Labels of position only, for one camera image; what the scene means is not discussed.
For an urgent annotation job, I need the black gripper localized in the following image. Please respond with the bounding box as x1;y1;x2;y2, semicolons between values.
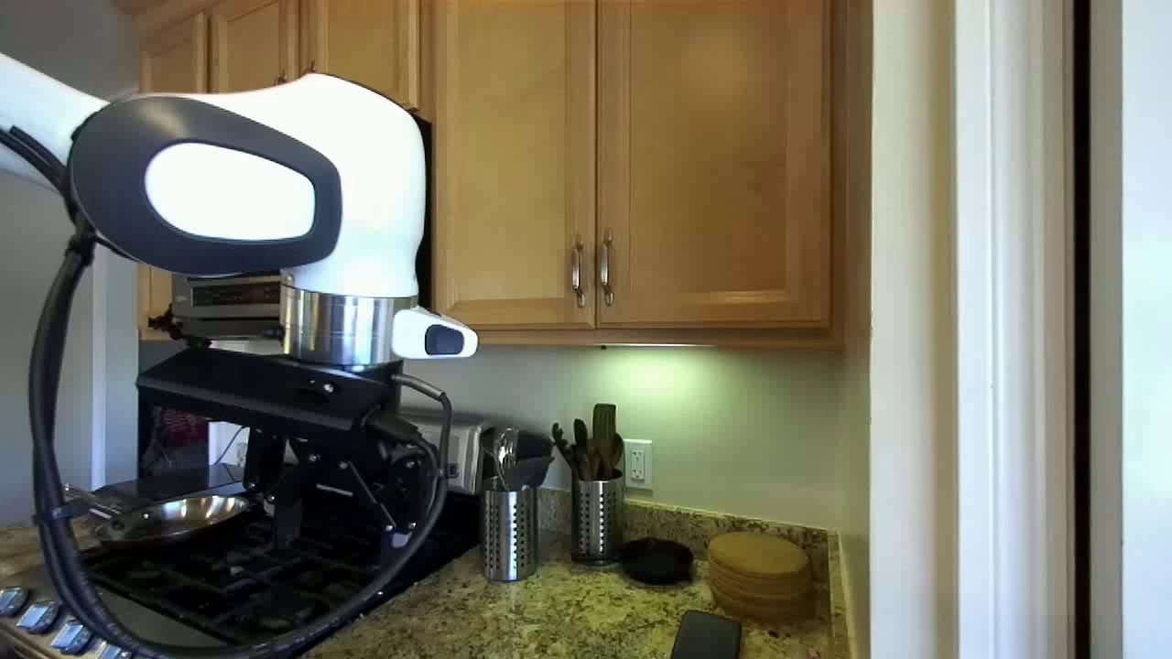
241;407;447;557

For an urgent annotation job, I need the silver cupboard door handle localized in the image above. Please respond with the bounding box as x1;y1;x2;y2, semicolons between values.
592;231;619;313
563;236;589;313

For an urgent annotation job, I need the light wooden cupboard door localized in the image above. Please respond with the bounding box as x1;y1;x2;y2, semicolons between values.
592;0;838;337
434;0;600;335

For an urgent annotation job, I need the light wooden cupboard carcass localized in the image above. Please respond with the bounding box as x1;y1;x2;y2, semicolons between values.
419;0;877;358

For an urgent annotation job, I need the stainless steel gas stove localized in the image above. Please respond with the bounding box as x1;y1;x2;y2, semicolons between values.
0;407;506;659

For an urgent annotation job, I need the steel frying pan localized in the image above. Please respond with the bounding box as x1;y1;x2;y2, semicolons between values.
59;485;257;551

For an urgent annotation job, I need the steel ladle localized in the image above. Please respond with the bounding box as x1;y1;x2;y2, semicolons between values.
482;424;524;493

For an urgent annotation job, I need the perforated steel utensil holder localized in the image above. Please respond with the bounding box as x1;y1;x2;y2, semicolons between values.
477;485;546;585
567;471;630;569

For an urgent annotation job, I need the black plastic spatula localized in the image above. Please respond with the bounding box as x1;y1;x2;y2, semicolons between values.
510;430;561;491

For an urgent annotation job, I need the silver microwave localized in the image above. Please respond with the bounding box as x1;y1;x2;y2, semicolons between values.
164;271;297;358

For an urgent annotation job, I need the dark wooden fork utensil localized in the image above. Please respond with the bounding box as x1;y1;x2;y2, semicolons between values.
546;418;596;485

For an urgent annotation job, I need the dark wooden spatula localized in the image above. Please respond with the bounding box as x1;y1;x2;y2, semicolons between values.
589;402;622;485

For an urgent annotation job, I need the small black bowl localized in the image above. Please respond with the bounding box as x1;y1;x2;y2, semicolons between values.
619;535;696;585

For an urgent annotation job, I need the black smartphone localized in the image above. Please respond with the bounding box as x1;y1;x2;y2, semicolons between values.
668;607;749;659

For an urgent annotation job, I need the round wooden board stack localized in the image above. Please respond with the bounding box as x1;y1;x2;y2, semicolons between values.
702;529;812;631

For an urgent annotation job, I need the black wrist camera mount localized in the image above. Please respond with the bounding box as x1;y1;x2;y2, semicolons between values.
137;344;410;438

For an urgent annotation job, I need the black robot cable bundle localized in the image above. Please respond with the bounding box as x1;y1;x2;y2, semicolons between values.
0;121;457;659

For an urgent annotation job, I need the white wall outlet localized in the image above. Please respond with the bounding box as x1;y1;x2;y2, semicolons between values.
619;436;656;493

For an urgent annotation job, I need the white door frame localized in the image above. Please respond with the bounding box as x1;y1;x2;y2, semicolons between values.
948;0;1172;659

